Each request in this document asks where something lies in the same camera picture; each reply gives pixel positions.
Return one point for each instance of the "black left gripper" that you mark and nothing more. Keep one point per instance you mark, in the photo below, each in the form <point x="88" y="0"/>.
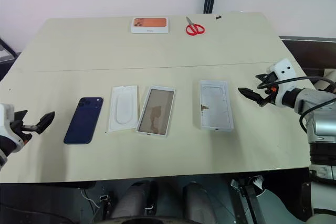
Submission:
<point x="19" y="128"/>

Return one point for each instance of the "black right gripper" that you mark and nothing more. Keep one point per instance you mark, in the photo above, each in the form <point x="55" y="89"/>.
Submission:
<point x="268" y="95"/>

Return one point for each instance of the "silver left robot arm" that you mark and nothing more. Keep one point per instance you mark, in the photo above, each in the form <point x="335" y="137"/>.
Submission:
<point x="2" y="159"/>

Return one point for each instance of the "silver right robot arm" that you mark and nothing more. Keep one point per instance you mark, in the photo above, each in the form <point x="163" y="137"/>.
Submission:
<point x="316" y="99"/>

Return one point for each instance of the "white box with orange phone print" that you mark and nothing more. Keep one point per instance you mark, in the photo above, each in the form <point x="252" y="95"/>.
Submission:
<point x="149" y="26"/>

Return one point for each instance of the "dark blue smartphone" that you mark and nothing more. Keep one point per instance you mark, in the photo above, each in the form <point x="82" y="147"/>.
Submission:
<point x="84" y="120"/>

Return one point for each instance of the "dark brown side table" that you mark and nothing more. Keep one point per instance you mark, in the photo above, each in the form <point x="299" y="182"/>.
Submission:
<point x="309" y="48"/>

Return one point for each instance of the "small black clip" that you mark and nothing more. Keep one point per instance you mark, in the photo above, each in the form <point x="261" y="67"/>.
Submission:
<point x="218" y="17"/>

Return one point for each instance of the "white cardboard insert tray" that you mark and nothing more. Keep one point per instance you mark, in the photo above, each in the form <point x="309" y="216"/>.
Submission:
<point x="123" y="108"/>

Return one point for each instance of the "dark rounded grey shape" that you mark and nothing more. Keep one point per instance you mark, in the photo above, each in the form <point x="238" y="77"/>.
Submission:
<point x="134" y="199"/>
<point x="199" y="203"/>

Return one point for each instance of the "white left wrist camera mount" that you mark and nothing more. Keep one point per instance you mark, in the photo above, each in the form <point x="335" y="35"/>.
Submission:
<point x="5" y="121"/>

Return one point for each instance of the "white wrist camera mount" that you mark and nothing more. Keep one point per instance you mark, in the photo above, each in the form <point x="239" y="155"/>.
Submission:
<point x="5" y="121"/>
<point x="283" y="68"/>

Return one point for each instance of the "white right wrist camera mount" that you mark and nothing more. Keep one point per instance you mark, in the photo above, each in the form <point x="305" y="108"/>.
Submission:
<point x="283" y="68"/>

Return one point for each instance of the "dark equipment with grey frame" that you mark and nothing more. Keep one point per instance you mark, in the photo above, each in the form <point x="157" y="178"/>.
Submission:
<point x="6" y="53"/>

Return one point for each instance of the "black metal stand frame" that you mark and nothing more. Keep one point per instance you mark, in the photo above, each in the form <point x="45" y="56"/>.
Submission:
<point x="246" y="200"/>

